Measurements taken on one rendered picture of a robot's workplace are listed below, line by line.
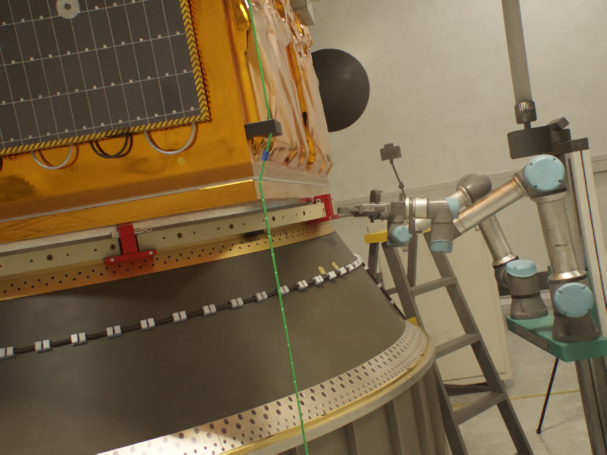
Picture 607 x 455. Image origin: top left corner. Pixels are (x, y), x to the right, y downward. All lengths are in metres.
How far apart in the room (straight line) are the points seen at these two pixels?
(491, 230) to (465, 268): 2.67
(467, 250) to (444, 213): 3.38
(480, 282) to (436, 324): 0.47
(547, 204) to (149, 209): 1.36
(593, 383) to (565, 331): 0.53
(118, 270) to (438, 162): 8.17
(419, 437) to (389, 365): 0.28
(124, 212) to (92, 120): 0.21
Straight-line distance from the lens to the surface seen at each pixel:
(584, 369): 3.18
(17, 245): 2.01
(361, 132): 9.89
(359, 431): 2.07
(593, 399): 3.22
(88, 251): 1.94
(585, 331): 2.71
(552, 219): 2.54
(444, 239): 2.55
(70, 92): 1.74
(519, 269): 3.16
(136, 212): 1.73
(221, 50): 1.70
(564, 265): 2.55
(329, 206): 2.41
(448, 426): 3.63
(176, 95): 1.66
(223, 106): 1.68
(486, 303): 5.98
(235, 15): 1.75
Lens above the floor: 1.71
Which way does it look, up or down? 3 degrees down
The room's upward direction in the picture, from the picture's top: 10 degrees counter-clockwise
